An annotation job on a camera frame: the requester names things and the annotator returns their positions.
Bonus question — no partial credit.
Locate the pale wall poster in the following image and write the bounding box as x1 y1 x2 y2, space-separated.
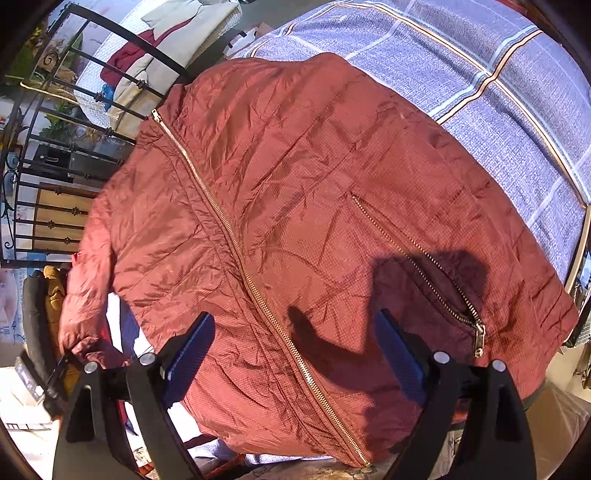
0 265 28 344

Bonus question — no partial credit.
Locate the green plant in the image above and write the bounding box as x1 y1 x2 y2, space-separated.
18 32 84 139

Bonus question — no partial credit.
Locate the cardboard box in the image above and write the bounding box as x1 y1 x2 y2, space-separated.
531 383 591 467

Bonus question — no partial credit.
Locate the blue plaid bed sheet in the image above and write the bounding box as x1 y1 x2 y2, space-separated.
106 0 591 467

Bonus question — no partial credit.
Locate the brown wooden slatted panel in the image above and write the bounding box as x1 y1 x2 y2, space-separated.
34 182 98 252

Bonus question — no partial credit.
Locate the thick tan rope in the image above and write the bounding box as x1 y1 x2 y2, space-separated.
21 78 79 100

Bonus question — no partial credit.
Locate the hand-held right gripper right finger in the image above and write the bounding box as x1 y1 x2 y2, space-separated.
373 309 539 480

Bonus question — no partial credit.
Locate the paper bag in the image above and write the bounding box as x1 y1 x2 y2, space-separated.
225 25 278 60

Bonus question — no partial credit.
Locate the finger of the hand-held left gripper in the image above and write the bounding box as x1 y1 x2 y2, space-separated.
45 351 84 400

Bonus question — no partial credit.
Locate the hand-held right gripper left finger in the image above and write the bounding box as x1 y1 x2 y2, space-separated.
52 311 216 480

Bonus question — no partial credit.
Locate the black metal railing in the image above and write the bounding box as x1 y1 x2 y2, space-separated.
0 2 195 264

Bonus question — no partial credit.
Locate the hanging mustard jacket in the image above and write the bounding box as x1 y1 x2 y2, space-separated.
43 266 80 398

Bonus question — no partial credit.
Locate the red puffer jacket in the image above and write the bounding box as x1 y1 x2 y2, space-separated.
59 52 580 468

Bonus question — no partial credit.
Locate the pile of clothes on bed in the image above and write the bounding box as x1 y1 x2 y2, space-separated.
76 0 241 134

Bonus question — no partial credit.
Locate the beige pillow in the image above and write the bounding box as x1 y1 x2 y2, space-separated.
141 0 236 40

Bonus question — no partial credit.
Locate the dark low cabinet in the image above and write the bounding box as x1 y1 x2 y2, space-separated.
31 138 134 183

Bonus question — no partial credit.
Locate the dark red cloth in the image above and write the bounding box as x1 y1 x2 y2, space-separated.
100 28 169 86

